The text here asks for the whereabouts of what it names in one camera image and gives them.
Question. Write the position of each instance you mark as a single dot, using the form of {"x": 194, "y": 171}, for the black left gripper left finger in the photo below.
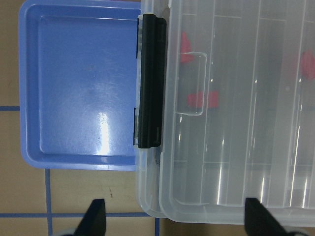
{"x": 94, "y": 221}

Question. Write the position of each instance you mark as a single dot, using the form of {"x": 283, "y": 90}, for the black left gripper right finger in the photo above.
{"x": 260, "y": 222}

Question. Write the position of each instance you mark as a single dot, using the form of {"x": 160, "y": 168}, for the clear plastic box lid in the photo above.
{"x": 238, "y": 112}

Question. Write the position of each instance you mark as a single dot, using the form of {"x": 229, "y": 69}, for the blue plastic tray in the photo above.
{"x": 77, "y": 83}

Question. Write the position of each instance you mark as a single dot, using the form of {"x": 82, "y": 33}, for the black box latch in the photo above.
{"x": 153, "y": 49}

